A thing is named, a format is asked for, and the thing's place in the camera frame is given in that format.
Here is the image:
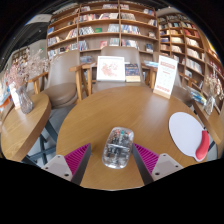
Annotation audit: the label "straight wooden bookshelf unit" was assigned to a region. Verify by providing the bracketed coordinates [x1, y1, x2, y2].
[45, 1, 159, 64]

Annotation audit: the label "dark upright book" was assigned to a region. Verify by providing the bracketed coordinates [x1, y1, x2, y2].
[124, 63, 142, 83]

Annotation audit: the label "white mouse pad red rest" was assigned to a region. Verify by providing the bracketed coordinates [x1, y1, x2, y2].
[168, 111, 211, 163]

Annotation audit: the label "transparent computer mouse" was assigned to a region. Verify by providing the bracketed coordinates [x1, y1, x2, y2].
[101, 126, 135, 170]

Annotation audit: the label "white framed floral picture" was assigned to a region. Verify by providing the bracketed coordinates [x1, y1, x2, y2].
[96, 55, 126, 83]

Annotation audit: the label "small white card sign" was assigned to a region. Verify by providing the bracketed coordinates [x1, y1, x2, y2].
[8, 82, 22, 110]

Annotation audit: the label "stack of colourful books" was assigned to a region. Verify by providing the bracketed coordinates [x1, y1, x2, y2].
[186, 85, 208, 106]

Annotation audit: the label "white red sign wooden base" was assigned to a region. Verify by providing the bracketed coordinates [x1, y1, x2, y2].
[152, 54, 179, 100]

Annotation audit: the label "curved wooden bookshelf unit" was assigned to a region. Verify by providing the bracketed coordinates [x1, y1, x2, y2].
[156, 12, 224, 114]

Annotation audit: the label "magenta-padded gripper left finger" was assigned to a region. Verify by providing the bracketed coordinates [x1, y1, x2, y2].
[41, 143, 92, 186]

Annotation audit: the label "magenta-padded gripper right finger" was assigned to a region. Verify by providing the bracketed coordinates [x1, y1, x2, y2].
[131, 143, 184, 186]

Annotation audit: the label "glass vase pink dried flowers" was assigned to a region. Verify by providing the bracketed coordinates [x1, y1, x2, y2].
[6, 49, 48, 115]

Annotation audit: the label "beige upholstered wooden armchair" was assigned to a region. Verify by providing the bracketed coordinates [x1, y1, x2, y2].
[28, 49, 83, 109]
[69, 45, 158, 101]
[171, 77, 195, 108]

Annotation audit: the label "flat blue books stack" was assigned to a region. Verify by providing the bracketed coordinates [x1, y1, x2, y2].
[143, 60, 159, 69]

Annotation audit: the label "distant wooden bookshelf unit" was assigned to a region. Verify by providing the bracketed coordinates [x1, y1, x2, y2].
[11, 46, 31, 68]

